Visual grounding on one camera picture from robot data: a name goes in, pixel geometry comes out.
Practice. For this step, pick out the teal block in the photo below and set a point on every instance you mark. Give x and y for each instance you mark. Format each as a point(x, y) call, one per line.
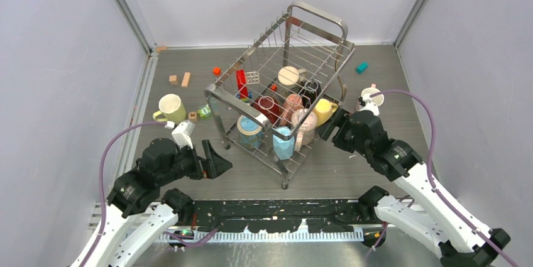
point(361, 67)

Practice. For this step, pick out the black mug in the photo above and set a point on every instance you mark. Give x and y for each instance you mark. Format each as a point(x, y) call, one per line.
point(309, 92)

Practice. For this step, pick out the long wooden block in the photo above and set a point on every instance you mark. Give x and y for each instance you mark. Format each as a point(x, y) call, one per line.
point(186, 80)

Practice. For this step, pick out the small wooden cube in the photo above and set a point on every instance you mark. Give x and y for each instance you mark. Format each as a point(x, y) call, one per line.
point(173, 80)

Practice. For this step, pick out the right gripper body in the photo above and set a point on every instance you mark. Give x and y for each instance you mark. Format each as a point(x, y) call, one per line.
point(340, 136)

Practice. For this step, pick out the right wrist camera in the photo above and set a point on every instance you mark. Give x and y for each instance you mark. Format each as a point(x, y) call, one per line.
point(367, 103)

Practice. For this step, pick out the dark red mug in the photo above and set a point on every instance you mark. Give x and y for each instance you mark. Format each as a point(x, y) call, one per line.
point(269, 107)

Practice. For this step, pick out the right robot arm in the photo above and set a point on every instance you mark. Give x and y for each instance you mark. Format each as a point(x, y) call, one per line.
point(446, 228)

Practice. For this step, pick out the cream mug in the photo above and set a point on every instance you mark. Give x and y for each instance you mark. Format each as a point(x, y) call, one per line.
point(291, 77)

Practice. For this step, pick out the light blue faceted mug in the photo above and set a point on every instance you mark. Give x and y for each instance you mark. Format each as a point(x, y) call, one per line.
point(284, 149)

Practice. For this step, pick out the salmon pink mug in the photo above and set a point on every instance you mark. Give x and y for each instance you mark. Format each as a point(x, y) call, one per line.
point(292, 103)

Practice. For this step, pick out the iridescent pink mug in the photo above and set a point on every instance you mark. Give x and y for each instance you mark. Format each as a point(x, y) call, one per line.
point(306, 131)

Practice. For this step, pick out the blue butterfly mug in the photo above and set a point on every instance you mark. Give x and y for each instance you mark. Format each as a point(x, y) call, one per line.
point(250, 134)

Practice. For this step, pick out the green toy cube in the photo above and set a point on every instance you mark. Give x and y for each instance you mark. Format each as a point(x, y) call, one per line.
point(204, 112)

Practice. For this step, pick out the pink faceted mug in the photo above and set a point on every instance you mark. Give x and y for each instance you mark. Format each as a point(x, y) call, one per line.
point(372, 91)

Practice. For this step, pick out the corner wooden block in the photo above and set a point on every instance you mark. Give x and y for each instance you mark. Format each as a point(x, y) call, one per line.
point(161, 48)

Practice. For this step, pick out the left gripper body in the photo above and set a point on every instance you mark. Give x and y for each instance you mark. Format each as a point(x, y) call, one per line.
point(198, 166)

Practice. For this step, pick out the red block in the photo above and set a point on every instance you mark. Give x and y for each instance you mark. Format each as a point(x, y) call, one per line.
point(242, 84)

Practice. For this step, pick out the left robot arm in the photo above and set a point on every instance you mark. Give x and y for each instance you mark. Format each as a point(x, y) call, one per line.
point(135, 213)

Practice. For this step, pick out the small orange cube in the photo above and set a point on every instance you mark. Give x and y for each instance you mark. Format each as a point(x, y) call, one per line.
point(216, 71)

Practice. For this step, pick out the pale yellow faceted mug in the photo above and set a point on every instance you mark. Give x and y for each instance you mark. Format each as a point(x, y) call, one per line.
point(170, 108)

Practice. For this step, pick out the steel wire dish rack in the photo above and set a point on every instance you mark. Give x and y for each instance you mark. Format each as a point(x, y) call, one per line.
point(303, 36)

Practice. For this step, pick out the wooden letter cube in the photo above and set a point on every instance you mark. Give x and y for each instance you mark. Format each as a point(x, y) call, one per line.
point(193, 116)

